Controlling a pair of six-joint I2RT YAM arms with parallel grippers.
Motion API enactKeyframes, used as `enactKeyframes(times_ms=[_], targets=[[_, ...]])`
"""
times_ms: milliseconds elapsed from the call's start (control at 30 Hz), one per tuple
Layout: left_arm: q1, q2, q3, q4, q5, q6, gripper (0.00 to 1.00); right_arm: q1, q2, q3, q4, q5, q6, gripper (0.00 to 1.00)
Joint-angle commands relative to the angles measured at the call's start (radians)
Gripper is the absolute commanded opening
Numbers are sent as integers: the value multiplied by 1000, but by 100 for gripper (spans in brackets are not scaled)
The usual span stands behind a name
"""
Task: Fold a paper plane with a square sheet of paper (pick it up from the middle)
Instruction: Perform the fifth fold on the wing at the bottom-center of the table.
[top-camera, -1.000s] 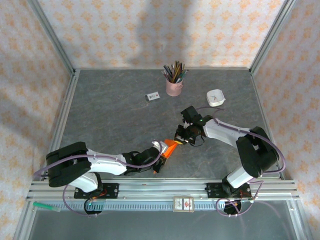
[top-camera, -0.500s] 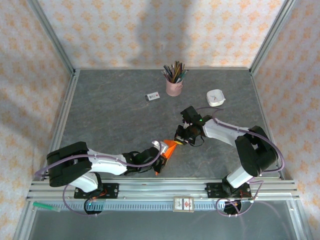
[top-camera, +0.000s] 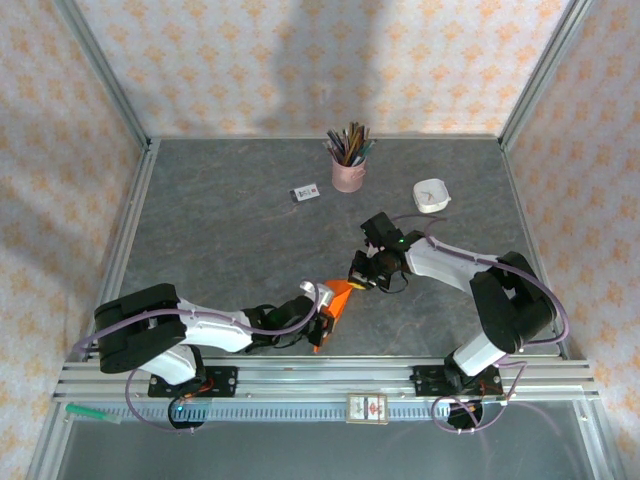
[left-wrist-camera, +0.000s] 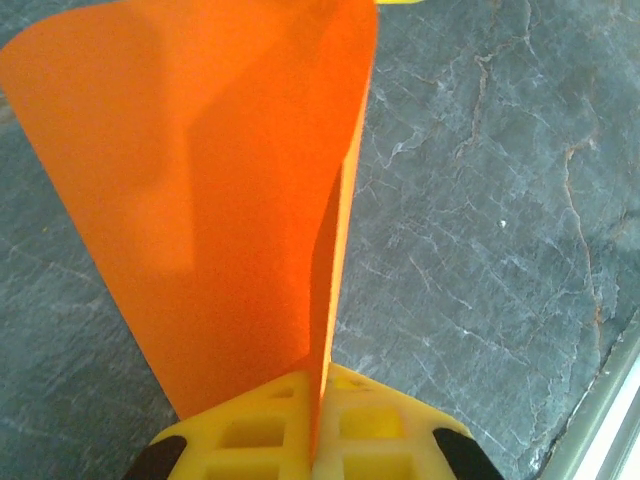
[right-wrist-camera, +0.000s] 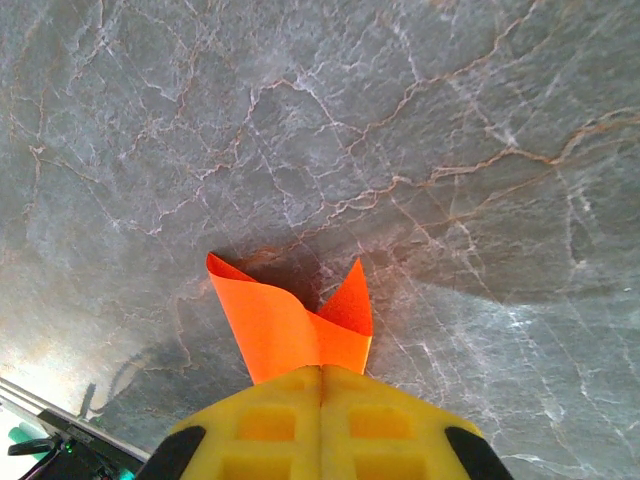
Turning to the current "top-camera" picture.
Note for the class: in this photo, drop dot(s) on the small black white card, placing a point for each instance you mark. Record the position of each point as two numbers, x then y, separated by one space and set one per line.
306 193

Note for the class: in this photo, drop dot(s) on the short white pencil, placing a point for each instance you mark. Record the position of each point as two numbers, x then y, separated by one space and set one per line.
360 160

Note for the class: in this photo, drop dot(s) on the long white pencil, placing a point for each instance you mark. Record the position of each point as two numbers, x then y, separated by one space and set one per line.
332 151

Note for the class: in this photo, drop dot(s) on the grey pencil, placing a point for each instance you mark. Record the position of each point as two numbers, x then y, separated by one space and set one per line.
336 144

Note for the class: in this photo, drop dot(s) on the label on front rail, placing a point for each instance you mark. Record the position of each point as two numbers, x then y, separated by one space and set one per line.
368 409

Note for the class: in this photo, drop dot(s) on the thin aluminium frame rail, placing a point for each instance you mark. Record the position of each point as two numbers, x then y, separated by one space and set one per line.
250 136

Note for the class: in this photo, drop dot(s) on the aluminium side rail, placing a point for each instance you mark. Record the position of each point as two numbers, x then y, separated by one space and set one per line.
125 240
535 250

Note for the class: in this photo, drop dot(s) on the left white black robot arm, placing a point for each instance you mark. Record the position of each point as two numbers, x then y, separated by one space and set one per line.
135 325

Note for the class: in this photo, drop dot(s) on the white square clock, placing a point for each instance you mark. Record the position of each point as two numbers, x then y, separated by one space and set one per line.
430 195

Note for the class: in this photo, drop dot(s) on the pink pencil cup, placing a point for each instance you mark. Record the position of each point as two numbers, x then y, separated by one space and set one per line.
348 177

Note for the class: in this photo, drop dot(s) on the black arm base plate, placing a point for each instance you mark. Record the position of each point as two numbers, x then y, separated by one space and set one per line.
422 380
225 382

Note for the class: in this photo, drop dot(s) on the dark brown pencil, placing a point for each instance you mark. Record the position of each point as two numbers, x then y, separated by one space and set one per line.
353 137

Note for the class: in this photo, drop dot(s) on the aluminium frame post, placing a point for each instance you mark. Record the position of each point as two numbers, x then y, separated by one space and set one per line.
105 75
545 75

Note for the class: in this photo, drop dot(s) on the wide aluminium base rail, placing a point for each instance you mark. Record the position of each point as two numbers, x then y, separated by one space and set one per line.
325 380

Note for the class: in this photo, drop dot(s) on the teal pencil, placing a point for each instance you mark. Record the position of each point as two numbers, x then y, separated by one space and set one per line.
367 150

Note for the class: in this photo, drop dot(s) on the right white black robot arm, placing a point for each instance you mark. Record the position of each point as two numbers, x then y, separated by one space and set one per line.
515 305

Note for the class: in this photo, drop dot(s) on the green pen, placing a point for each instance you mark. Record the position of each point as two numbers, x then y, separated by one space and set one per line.
90 413

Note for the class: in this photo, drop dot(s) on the orange square paper sheet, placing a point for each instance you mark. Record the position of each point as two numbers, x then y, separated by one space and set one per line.
340 300

